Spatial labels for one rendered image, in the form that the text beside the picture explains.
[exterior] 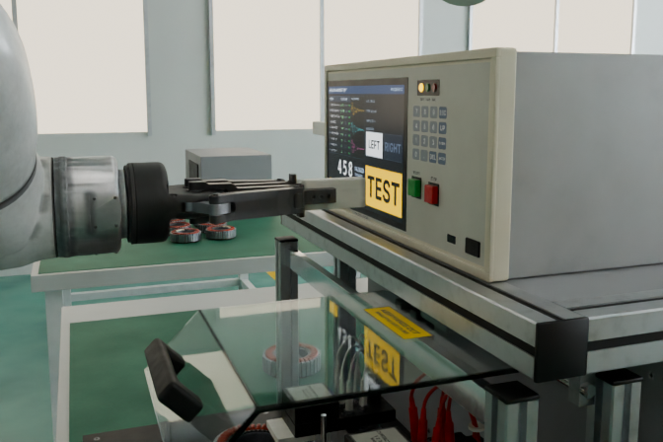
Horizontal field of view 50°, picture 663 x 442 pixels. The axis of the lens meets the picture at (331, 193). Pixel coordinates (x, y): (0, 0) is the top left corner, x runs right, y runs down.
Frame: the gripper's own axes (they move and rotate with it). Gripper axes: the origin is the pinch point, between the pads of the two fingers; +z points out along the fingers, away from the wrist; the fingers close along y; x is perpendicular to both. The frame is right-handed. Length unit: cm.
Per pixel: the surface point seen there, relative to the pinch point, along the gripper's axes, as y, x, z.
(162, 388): 14.1, -12.2, -18.8
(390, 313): 5.0, -11.5, 4.4
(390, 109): -7.1, 8.2, 9.6
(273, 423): -22.2, -35.1, -0.4
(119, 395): -58, -43, -19
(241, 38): -469, 49, 96
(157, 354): 7.7, -11.9, -18.5
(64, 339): -92, -44, -29
